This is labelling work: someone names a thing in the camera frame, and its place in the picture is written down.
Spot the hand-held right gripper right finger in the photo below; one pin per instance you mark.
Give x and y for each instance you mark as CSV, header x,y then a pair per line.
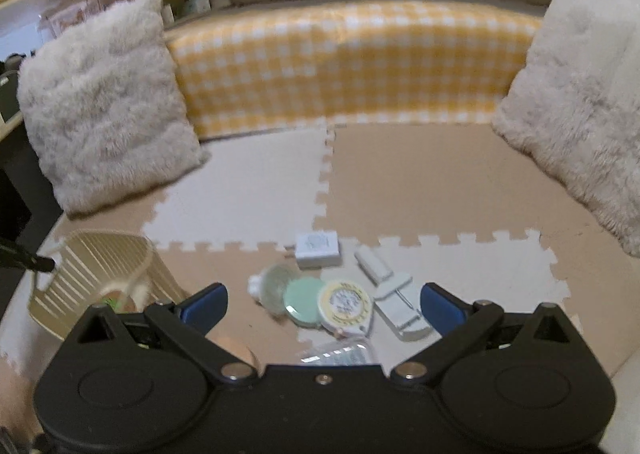
x,y
439,310

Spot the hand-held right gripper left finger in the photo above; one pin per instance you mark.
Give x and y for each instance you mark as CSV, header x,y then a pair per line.
x,y
206,308

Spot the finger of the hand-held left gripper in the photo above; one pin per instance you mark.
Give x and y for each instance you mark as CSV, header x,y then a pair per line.
x,y
35,261

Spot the white watch link tool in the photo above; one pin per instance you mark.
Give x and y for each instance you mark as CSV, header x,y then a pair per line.
x,y
400,311

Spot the cream slotted plastic basket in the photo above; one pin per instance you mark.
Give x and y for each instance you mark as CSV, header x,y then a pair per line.
x,y
100,254

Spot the clear plastic case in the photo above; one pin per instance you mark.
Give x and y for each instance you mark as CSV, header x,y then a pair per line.
x,y
335,353

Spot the beige foam mat tile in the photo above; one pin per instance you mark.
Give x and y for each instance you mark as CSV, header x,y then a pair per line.
x,y
125,214
440,184
220,264

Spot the clear round container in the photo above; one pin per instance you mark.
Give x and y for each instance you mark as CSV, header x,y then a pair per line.
x,y
275,289

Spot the small white stick device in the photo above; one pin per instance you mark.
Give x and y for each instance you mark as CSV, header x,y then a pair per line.
x,y
372,263

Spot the round green compact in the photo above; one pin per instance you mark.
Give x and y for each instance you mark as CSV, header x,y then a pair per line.
x,y
304,303

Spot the white charger adapter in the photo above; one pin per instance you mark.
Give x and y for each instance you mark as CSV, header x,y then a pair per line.
x,y
317,250

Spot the fluffy white pillow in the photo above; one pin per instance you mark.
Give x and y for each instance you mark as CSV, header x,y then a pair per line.
x,y
575,98
100,98

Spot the yellow checkered bumper cushion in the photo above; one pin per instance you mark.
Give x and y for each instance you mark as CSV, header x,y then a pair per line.
x,y
350,68

